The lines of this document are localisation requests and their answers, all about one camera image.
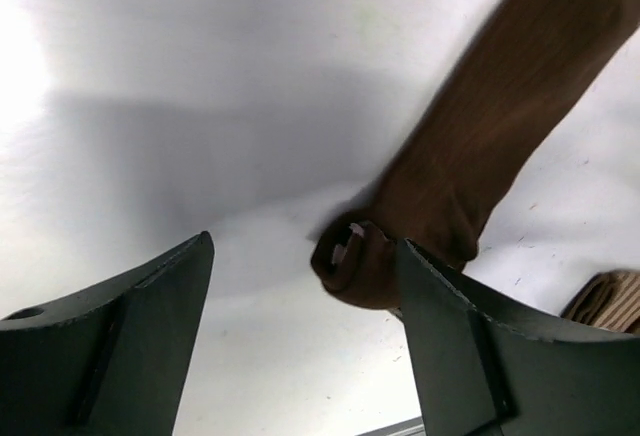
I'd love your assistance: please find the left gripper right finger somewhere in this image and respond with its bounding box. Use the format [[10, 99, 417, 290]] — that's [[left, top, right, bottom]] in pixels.
[[396, 241, 639, 436]]

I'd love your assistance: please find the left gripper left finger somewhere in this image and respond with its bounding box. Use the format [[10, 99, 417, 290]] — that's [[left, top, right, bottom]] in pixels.
[[1, 232, 214, 435]]

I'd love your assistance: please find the dark brown sock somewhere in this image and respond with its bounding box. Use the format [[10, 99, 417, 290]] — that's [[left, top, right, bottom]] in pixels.
[[311, 0, 639, 310]]

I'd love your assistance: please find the brown cream striped sock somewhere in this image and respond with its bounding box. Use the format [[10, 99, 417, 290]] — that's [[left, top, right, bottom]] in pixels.
[[561, 269, 640, 335]]

